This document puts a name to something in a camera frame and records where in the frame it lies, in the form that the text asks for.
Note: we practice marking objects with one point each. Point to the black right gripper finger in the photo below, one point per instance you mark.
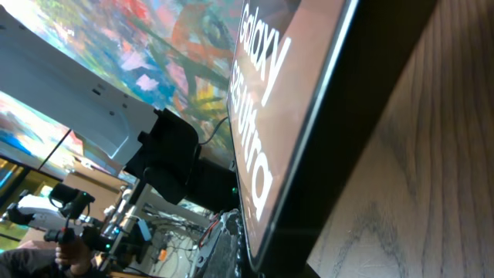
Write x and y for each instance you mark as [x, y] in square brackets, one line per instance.
[221, 252]

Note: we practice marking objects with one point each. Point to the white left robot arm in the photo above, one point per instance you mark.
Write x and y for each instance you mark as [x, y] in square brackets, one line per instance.
[156, 146]

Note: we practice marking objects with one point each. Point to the person's hand in background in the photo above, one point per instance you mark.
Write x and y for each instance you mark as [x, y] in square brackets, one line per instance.
[76, 254]

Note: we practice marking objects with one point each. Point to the black handheld controller device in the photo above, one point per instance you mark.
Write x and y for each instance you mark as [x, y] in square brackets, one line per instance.
[62, 215]

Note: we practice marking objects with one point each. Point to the colourful painted backdrop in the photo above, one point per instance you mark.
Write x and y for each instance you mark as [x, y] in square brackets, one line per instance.
[175, 55]

